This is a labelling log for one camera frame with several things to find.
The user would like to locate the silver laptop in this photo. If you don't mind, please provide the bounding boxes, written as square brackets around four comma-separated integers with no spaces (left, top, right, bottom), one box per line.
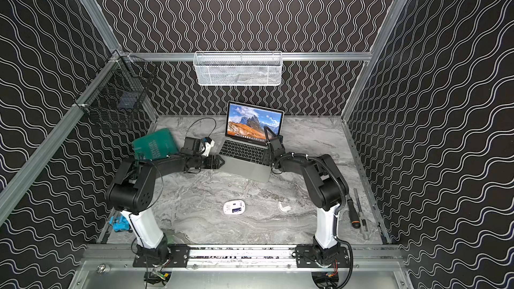
[218,101,285,183]

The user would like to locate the white wireless mouse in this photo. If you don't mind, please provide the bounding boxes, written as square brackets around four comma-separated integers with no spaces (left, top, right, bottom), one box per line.
[223,199,246,215]

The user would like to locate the white mouse battery cover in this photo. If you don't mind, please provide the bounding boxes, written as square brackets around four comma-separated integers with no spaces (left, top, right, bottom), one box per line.
[278,201,292,213]

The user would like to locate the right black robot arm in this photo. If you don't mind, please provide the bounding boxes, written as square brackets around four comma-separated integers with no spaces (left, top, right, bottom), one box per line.
[266,137,351,266]

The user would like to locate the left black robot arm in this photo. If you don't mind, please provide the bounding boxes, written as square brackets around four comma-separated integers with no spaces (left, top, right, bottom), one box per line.
[106,154,225,267]

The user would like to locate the green plastic case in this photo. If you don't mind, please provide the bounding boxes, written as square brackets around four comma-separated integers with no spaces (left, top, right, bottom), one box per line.
[132,128,179,161]

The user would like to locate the blue small object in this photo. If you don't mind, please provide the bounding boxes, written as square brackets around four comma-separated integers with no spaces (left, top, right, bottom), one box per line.
[109,216,131,232]

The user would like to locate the black orange screwdriver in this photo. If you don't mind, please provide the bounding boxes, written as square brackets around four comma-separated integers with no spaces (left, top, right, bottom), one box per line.
[346,195,361,229]

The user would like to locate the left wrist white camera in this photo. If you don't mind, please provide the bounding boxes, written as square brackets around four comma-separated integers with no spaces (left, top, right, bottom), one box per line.
[201,137,215,157]

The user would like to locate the white wire mesh basket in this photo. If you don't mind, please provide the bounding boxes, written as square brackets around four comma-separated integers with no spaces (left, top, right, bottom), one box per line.
[193,51,283,86]

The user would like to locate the black wire basket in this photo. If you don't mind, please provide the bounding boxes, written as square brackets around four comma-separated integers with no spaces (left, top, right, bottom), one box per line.
[78,51,157,131]

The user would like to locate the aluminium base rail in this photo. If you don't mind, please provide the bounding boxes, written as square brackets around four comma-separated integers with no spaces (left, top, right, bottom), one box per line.
[80,244,404,272]

